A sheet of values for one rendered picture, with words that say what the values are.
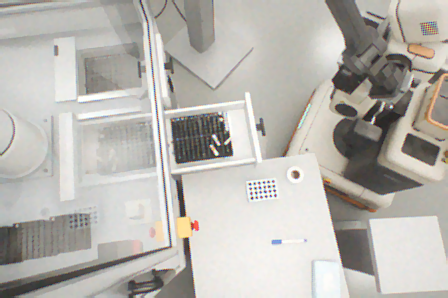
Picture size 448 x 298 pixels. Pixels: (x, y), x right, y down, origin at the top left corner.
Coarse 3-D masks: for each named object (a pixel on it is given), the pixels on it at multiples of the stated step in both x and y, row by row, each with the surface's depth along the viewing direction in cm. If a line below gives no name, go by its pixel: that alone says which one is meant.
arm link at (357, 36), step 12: (324, 0) 76; (336, 0) 72; (348, 0) 74; (336, 12) 77; (348, 12) 76; (348, 24) 79; (360, 24) 80; (348, 36) 84; (360, 36) 83; (372, 36) 85; (348, 48) 89; (360, 48) 86; (384, 48) 88; (348, 60) 90; (360, 72) 91
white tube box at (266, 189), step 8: (248, 184) 129; (256, 184) 126; (264, 184) 126; (272, 184) 126; (248, 192) 125; (256, 192) 127; (264, 192) 128; (272, 192) 125; (248, 200) 124; (256, 200) 124; (264, 200) 126
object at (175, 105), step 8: (168, 72) 169; (168, 80) 165; (176, 96) 200; (176, 104) 198; (176, 176) 141; (176, 184) 134; (184, 208) 158; (184, 216) 152; (184, 248) 133; (184, 256) 124
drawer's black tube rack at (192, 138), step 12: (180, 120) 122; (192, 120) 125; (204, 120) 122; (216, 120) 125; (180, 132) 121; (192, 132) 120; (204, 132) 124; (216, 132) 120; (180, 144) 123; (192, 144) 119; (204, 144) 122; (216, 144) 119; (228, 144) 123; (180, 156) 118; (192, 156) 118; (204, 156) 118; (216, 156) 121
